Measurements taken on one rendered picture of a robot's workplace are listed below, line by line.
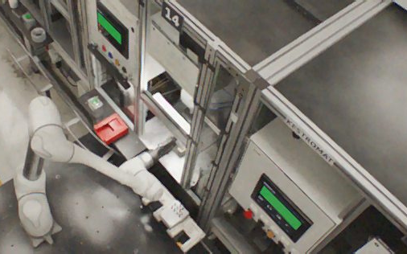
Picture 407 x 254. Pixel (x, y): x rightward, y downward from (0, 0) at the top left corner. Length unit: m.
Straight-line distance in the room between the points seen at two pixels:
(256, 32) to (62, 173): 1.60
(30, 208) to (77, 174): 0.47
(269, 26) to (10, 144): 2.60
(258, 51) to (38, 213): 1.42
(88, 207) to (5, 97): 1.70
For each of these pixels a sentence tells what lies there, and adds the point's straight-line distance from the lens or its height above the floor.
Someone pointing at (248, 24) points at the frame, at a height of 2.01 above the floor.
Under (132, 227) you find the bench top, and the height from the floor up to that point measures 0.68.
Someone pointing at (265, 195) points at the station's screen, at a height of 1.61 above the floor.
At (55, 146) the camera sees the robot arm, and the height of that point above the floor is 1.47.
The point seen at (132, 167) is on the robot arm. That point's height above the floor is 1.06.
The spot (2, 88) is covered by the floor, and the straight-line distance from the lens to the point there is 4.14.
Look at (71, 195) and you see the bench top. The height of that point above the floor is 0.68.
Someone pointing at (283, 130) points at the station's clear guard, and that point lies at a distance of 1.53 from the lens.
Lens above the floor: 3.15
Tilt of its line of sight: 54 degrees down
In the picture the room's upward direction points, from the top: 5 degrees clockwise
